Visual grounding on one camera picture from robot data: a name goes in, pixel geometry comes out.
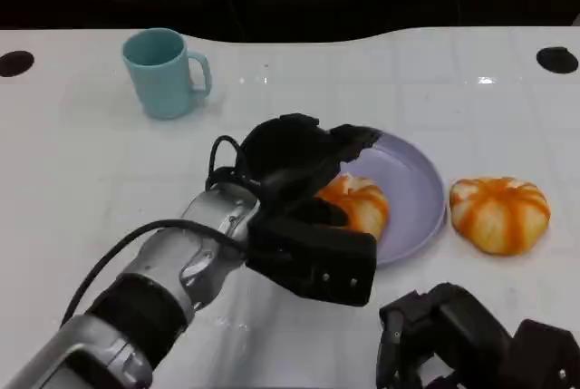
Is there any lilac plate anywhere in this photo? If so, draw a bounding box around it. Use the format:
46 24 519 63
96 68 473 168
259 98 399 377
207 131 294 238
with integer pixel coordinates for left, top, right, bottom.
337 131 448 267

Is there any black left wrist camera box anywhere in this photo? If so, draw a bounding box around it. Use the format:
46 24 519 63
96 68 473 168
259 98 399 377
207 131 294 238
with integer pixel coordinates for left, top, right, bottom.
244 212 379 309

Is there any orange white toy bread roll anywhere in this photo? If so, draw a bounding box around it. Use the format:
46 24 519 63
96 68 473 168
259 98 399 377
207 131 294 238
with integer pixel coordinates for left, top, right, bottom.
315 173 392 241
449 176 552 256

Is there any black round table grommet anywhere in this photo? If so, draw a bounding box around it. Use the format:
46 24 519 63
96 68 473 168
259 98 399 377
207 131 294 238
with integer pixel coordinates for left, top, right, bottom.
0 50 35 78
536 46 580 75

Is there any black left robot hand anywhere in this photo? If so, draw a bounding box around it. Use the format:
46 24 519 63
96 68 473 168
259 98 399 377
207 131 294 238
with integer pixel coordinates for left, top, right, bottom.
239 112 382 228

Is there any looped black wrist cable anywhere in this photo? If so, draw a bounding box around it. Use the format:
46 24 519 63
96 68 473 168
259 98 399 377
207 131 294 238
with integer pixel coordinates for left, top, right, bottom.
205 134 263 194

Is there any pale green mug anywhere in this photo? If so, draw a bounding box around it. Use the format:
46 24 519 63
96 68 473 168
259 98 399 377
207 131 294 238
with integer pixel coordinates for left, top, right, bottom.
121 27 213 121

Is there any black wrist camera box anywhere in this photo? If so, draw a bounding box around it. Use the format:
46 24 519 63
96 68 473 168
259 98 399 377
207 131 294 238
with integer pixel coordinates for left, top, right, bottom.
506 318 580 389
244 212 379 309

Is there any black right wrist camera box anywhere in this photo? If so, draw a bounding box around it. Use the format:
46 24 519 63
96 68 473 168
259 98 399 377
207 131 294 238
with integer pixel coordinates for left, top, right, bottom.
506 318 580 389

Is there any long black arm cable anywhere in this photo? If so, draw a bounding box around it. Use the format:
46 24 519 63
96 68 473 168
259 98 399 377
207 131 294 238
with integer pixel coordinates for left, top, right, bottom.
60 219 249 329

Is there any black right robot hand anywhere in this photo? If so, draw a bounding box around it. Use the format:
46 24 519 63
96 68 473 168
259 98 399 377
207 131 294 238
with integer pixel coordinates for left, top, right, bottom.
375 282 513 389

